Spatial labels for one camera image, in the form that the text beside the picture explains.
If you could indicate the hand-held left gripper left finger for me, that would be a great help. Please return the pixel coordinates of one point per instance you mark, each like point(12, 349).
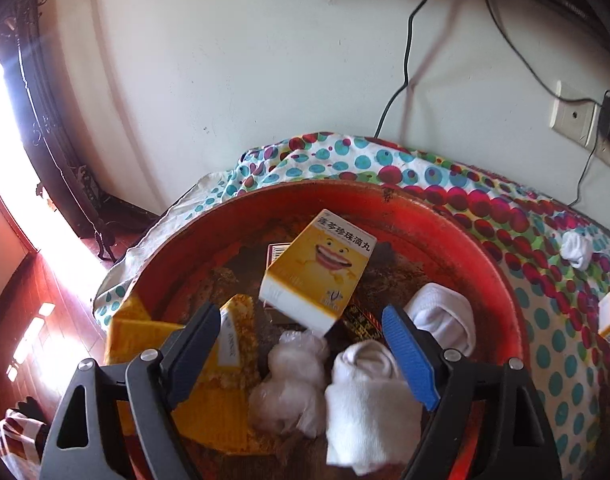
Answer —
point(195, 355)

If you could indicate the red round tray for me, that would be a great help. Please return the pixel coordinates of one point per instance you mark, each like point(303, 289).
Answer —
point(435, 240)

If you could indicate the striped cloth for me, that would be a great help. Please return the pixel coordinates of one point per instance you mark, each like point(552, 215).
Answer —
point(15, 435)

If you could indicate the polka dot tablecloth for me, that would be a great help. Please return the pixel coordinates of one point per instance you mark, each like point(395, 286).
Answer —
point(550, 320)

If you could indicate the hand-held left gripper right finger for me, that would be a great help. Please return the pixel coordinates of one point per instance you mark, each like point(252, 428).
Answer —
point(410, 355)

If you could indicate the white plastic bag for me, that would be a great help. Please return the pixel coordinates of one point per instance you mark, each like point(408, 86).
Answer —
point(290, 385)

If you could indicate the yellow cartoon face box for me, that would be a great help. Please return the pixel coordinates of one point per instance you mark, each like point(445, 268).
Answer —
point(315, 265)

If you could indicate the white wall socket plate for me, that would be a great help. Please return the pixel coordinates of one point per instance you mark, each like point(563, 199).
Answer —
point(572, 115)

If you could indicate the black metal coat rack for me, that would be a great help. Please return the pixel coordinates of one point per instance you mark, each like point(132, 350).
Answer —
point(50, 125)

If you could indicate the yellow paper packet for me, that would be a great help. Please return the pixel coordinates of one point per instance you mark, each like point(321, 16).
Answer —
point(215, 425)

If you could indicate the red and white box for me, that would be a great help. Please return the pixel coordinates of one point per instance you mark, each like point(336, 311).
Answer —
point(277, 251)

